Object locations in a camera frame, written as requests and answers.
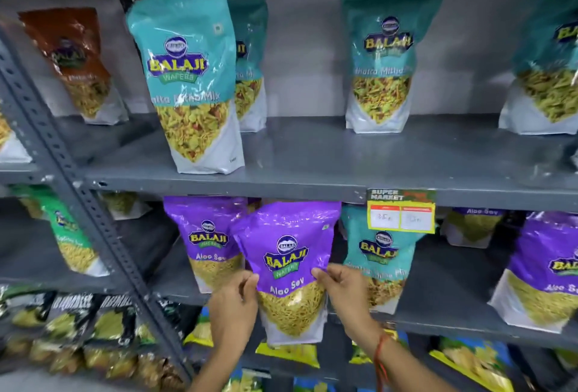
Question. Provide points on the white-bottomed snack packet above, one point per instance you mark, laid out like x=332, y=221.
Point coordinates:
x=9, y=143
x=124, y=204

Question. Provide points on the green snack packet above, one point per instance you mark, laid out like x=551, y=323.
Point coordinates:
x=67, y=233

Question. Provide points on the person's left forearm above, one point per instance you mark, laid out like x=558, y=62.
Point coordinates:
x=221, y=369

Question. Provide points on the perforated grey rack upright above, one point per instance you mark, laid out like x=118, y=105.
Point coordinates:
x=76, y=179

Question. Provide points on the teal snack packet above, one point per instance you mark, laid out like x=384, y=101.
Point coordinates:
x=546, y=66
x=384, y=62
x=189, y=75
x=250, y=66
x=384, y=251

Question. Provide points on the person's right thumb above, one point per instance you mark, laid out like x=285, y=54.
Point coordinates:
x=323, y=282

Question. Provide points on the person's right forearm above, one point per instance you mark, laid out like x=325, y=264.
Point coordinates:
x=406, y=371

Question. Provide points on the row of black snack packets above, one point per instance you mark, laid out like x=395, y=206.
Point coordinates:
x=90, y=333

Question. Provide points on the yellow price label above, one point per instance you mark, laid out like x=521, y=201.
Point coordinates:
x=401, y=211

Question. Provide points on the person's right hand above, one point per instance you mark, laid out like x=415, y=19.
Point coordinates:
x=350, y=299

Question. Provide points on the person's left thumb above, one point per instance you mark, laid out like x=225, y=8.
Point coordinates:
x=251, y=288

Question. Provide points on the person's left hand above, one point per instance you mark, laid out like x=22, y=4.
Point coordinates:
x=232, y=310

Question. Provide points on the grey metal shelf rack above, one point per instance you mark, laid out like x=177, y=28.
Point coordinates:
x=338, y=157

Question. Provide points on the brown snack packet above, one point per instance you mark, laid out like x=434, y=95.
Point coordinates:
x=76, y=62

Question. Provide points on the purple snack packet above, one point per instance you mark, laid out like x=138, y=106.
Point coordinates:
x=205, y=233
x=474, y=224
x=289, y=242
x=542, y=265

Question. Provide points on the red thread wrist band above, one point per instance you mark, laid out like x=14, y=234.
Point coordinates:
x=379, y=355

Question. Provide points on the row of yellow chip packets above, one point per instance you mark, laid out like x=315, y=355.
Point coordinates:
x=474, y=360

